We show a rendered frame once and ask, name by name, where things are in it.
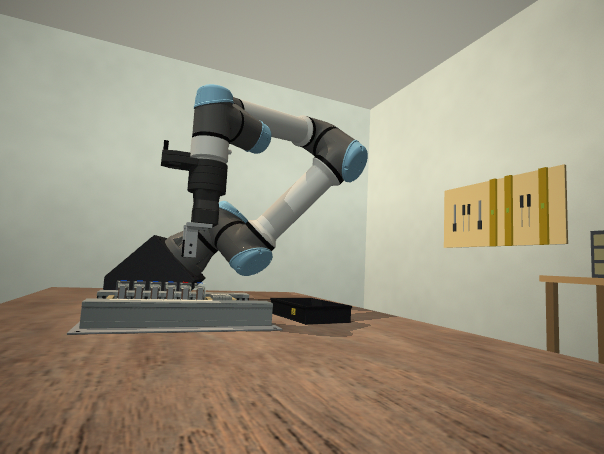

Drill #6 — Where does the grey relay panel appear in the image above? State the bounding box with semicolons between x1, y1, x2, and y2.
67;290;282;335

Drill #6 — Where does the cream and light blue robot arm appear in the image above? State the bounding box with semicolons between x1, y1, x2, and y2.
165;84;368;276

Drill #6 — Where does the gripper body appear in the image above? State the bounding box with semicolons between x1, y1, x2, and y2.
161;135;232;227

